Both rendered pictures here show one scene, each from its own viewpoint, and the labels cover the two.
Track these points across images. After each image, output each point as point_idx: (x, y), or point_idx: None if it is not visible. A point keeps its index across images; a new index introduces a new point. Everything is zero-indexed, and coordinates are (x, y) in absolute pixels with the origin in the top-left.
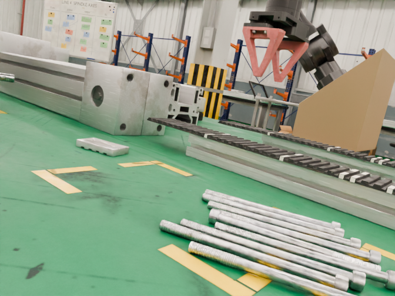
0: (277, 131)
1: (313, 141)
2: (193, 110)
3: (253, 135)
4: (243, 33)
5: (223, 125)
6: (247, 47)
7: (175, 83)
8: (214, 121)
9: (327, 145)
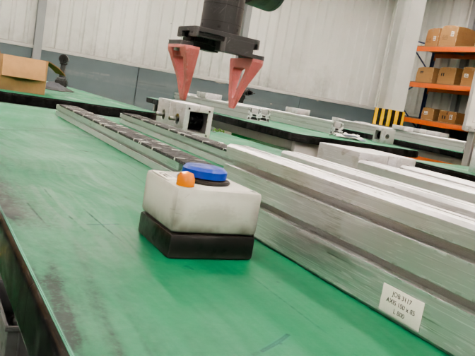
0: (177, 158)
1: (165, 151)
2: None
3: (108, 193)
4: (261, 68)
5: (97, 215)
6: (251, 80)
7: (274, 155)
8: (86, 228)
9: (170, 150)
